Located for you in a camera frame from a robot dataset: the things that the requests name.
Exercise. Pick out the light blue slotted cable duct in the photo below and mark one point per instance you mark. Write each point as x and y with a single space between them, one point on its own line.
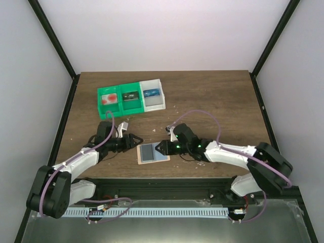
150 212

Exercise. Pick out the black VIP card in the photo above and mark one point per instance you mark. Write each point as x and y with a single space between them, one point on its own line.
147 153

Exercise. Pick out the metal front plate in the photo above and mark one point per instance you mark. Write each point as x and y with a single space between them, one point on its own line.
278 221

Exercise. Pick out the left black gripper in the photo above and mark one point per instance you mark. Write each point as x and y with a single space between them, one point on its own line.
129 140

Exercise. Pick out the right side frame rail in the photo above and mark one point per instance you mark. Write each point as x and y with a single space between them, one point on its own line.
269 126

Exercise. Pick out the left side frame rail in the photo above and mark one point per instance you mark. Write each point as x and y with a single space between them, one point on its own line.
63 121

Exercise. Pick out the white card red circles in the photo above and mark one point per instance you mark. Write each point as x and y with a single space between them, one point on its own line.
108 99

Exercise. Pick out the black frame post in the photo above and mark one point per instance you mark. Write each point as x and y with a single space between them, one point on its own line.
287 14
40 14

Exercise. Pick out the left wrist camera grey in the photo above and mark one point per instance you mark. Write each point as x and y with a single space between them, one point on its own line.
121 128

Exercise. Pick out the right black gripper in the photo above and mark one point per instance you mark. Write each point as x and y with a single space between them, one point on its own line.
167 147

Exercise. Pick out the left black frame post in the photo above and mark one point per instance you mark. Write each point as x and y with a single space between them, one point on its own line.
40 14

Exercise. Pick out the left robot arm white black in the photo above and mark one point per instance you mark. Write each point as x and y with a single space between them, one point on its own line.
93 152

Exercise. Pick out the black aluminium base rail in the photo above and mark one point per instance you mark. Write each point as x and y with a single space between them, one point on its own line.
100 191

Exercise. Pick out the right black frame post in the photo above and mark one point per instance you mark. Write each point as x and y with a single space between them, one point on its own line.
287 14

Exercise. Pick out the blue card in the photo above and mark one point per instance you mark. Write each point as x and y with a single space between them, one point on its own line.
151 93

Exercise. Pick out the frame rail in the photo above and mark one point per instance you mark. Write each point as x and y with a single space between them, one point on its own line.
63 121
269 126

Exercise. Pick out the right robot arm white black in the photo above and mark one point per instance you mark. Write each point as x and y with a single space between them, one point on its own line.
212 151

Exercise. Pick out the left green bin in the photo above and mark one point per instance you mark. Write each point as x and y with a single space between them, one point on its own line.
116 109

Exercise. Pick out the white bin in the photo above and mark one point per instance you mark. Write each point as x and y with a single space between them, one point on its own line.
153 103

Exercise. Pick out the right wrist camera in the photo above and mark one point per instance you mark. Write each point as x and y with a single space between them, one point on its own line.
170 132

